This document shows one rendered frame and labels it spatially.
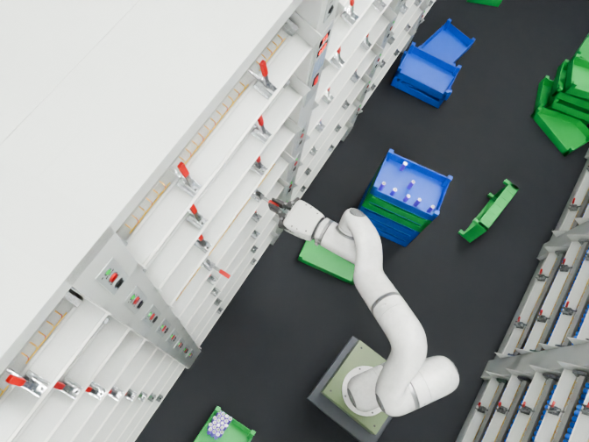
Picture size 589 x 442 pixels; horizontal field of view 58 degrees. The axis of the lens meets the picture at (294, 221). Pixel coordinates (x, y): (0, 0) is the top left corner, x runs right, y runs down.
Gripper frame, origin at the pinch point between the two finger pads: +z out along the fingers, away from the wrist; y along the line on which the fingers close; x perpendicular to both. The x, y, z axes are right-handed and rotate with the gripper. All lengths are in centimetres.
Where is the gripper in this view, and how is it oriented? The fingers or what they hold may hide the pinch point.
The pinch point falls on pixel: (276, 205)
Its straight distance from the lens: 165.3
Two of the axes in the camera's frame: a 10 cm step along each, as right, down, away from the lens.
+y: 5.3, -7.8, 3.3
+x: -0.5, -4.1, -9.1
